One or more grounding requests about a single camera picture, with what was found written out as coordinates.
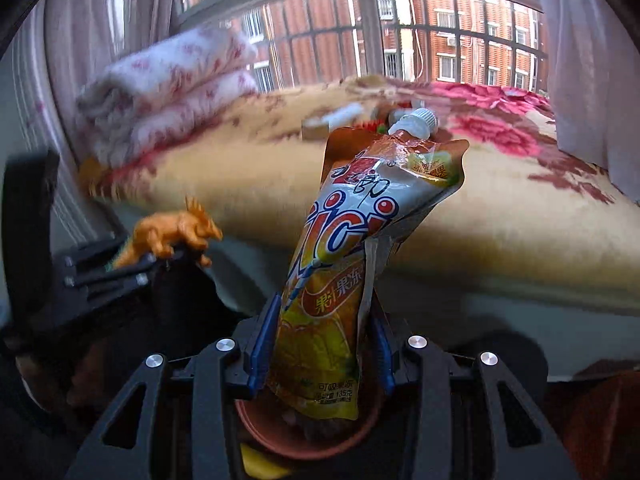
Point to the yellow floral bed blanket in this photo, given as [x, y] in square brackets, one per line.
[527, 217]

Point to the orange toy dinosaur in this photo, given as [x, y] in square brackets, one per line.
[159, 233]

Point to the barred window frame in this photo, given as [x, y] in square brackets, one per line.
[298, 42]

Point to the sheer curtain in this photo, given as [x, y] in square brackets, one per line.
[61, 46]
[594, 87]

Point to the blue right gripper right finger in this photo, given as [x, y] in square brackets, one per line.
[385, 350]

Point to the white paper tube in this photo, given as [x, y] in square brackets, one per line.
[343, 116]

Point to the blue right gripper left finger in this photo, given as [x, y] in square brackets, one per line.
[259, 349]

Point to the left sheer curtain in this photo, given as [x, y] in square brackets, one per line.
[61, 46]

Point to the orange trash bin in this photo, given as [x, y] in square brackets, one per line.
[285, 432]

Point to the folded white floral quilt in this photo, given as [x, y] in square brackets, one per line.
[160, 95]

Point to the right sheer curtain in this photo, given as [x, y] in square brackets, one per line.
[594, 87]

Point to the yellow object under bin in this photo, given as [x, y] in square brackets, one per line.
[259, 466]

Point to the red green toy car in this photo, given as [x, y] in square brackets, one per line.
[374, 126]

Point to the orange jelly drink pouch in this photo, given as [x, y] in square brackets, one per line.
[350, 259]

